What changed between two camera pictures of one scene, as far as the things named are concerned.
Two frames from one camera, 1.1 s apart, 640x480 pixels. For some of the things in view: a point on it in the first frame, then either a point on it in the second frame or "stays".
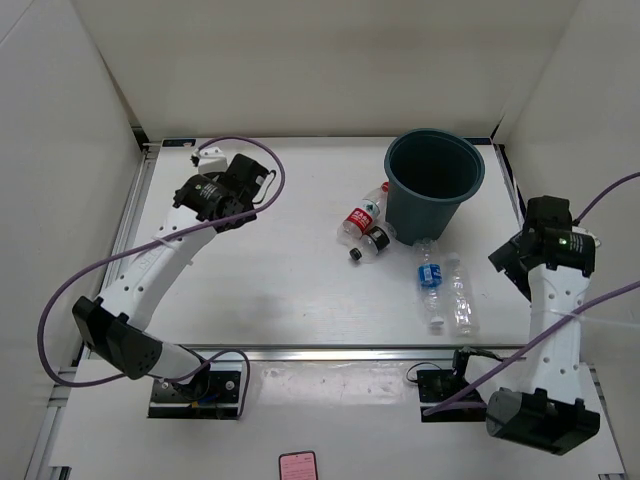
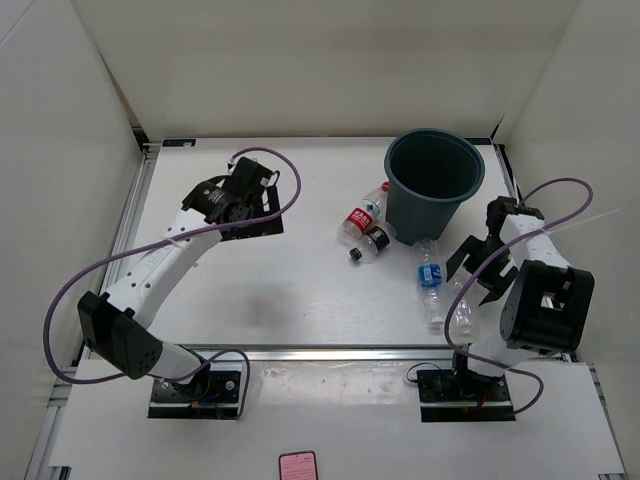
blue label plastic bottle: (430, 277) stays
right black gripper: (506, 257) to (470, 247)
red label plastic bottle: (361, 216) stays
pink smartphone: (301, 465) stays
